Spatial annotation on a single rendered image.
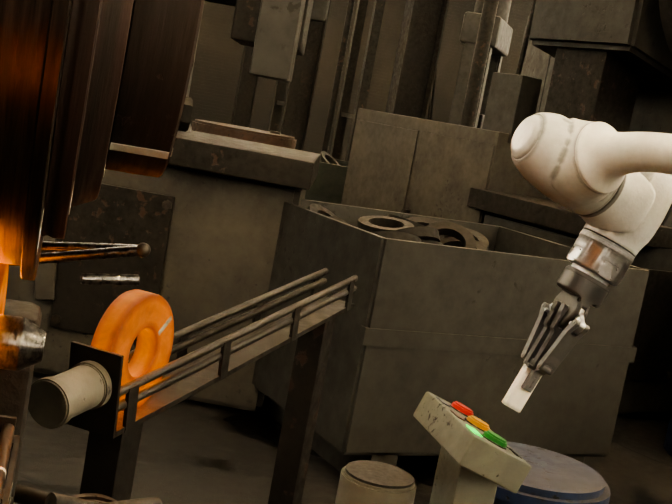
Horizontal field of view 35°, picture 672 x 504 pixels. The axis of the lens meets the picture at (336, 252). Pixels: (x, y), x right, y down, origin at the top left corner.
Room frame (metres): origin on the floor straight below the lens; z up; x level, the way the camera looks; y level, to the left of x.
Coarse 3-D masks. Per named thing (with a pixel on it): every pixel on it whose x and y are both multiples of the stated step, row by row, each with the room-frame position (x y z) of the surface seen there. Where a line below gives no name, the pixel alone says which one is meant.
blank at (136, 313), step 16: (112, 304) 1.32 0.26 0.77; (128, 304) 1.32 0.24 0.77; (144, 304) 1.34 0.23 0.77; (160, 304) 1.37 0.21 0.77; (112, 320) 1.30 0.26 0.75; (128, 320) 1.31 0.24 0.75; (144, 320) 1.34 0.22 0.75; (160, 320) 1.38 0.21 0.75; (96, 336) 1.29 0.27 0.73; (112, 336) 1.29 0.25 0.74; (128, 336) 1.31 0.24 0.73; (144, 336) 1.39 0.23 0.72; (160, 336) 1.39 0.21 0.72; (128, 352) 1.32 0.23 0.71; (144, 352) 1.39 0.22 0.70; (160, 352) 1.39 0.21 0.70; (128, 368) 1.33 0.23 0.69; (144, 368) 1.37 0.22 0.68; (144, 400) 1.37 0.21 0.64
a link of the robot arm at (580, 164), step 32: (544, 128) 1.52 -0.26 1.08; (576, 128) 1.53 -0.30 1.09; (608, 128) 1.54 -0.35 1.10; (544, 160) 1.52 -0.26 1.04; (576, 160) 1.51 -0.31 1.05; (608, 160) 1.49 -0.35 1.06; (640, 160) 1.46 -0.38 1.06; (544, 192) 1.57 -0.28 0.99; (576, 192) 1.53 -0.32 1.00; (608, 192) 1.53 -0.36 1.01
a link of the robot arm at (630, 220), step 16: (640, 176) 1.60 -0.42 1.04; (656, 176) 1.61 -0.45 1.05; (624, 192) 1.58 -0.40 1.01; (640, 192) 1.59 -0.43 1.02; (656, 192) 1.61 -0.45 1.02; (608, 208) 1.58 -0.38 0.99; (624, 208) 1.59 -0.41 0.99; (640, 208) 1.59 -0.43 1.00; (656, 208) 1.61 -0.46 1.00; (592, 224) 1.62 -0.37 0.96; (608, 224) 1.60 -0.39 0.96; (624, 224) 1.59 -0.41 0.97; (640, 224) 1.60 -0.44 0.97; (656, 224) 1.62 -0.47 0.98; (624, 240) 1.61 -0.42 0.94; (640, 240) 1.61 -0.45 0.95
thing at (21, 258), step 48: (0, 0) 0.63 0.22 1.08; (48, 0) 0.64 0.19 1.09; (0, 48) 0.64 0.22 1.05; (48, 48) 0.63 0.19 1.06; (0, 96) 0.65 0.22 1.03; (48, 96) 0.64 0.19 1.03; (0, 144) 0.66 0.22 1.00; (48, 144) 0.66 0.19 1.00; (0, 192) 0.69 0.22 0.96; (0, 240) 0.73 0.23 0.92
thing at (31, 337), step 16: (0, 320) 0.84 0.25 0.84; (16, 320) 0.85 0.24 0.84; (0, 336) 0.83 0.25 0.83; (16, 336) 0.84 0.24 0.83; (32, 336) 0.84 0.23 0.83; (0, 352) 0.83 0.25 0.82; (16, 352) 0.83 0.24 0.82; (32, 352) 0.84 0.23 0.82; (0, 368) 0.84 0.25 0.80; (16, 368) 0.84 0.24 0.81
